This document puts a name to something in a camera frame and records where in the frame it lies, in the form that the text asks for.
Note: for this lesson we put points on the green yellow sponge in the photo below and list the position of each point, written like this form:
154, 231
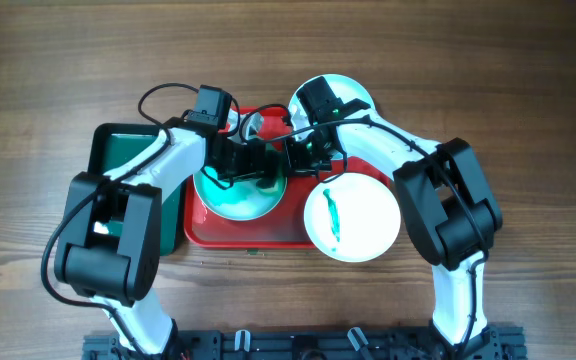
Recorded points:
268, 184

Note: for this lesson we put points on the white plate top right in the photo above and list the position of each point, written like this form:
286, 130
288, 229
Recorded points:
353, 90

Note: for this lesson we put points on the dark green tray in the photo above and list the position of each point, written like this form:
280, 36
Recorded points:
113, 145

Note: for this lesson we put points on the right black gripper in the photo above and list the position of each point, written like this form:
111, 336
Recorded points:
296, 166

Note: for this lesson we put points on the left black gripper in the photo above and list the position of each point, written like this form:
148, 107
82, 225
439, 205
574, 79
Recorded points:
258, 158

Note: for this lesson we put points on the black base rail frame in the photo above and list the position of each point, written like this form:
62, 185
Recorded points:
397, 343

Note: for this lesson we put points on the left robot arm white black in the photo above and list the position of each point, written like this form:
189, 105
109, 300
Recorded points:
105, 253

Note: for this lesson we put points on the white plate green smear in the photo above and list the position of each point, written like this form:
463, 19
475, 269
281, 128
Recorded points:
243, 201

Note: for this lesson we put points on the white plate bottom right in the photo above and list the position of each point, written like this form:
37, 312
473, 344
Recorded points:
353, 219

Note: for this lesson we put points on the red plastic tray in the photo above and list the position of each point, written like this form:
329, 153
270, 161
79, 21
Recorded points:
283, 226

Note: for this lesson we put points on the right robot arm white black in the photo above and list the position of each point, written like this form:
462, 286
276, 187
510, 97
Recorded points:
442, 198

